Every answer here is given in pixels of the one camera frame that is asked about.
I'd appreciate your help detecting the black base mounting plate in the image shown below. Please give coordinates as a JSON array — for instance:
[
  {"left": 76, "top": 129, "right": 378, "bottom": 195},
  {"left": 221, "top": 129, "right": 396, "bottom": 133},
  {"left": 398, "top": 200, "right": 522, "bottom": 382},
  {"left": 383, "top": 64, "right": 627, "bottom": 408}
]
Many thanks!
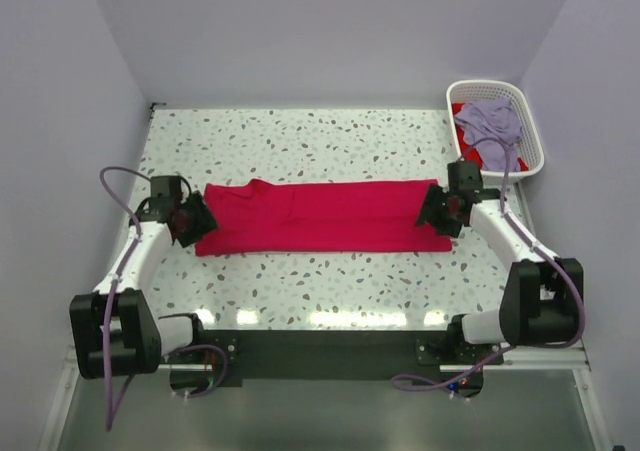
[{"left": 149, "top": 328, "right": 502, "bottom": 398}]

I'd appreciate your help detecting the white perforated laundry basket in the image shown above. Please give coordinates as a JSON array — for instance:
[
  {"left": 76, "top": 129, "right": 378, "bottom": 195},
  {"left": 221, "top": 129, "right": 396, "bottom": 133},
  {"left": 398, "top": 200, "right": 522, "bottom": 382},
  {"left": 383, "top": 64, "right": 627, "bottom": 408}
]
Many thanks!
[{"left": 445, "top": 79, "right": 545, "bottom": 183}]

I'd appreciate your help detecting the crimson red t shirt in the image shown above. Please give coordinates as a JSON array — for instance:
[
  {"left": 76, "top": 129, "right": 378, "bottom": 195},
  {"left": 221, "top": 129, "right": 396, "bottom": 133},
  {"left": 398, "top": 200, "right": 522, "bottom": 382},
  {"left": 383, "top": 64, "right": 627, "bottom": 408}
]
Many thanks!
[{"left": 195, "top": 179, "right": 453, "bottom": 257}]

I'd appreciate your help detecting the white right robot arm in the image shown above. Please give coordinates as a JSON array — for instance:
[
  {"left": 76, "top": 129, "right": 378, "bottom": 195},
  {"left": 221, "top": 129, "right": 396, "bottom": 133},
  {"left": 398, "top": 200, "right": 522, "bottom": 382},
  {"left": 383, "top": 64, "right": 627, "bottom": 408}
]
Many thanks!
[{"left": 416, "top": 160, "right": 586, "bottom": 364}]

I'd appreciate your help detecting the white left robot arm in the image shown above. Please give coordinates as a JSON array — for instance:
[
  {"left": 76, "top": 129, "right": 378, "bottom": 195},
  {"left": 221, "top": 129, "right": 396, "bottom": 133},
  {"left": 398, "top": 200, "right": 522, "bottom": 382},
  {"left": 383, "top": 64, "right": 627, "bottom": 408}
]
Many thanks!
[{"left": 69, "top": 175, "right": 218, "bottom": 379}]

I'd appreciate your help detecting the aluminium extrusion rail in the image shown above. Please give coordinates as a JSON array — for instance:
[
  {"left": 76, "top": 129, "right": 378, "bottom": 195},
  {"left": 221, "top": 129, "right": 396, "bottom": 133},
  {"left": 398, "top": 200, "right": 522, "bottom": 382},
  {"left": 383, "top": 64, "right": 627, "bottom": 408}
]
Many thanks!
[{"left": 63, "top": 323, "right": 592, "bottom": 372}]

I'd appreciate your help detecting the red t shirt in basket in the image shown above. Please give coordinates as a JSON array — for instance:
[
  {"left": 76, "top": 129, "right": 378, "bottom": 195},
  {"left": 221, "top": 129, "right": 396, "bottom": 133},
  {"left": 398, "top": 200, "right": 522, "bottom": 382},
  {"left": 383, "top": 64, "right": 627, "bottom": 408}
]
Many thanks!
[{"left": 451, "top": 101, "right": 530, "bottom": 173}]

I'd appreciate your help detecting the lavender t shirt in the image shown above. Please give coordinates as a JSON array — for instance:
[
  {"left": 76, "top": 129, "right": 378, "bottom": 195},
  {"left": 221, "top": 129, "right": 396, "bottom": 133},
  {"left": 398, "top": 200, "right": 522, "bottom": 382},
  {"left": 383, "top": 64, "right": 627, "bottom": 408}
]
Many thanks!
[{"left": 453, "top": 97, "right": 524, "bottom": 173}]

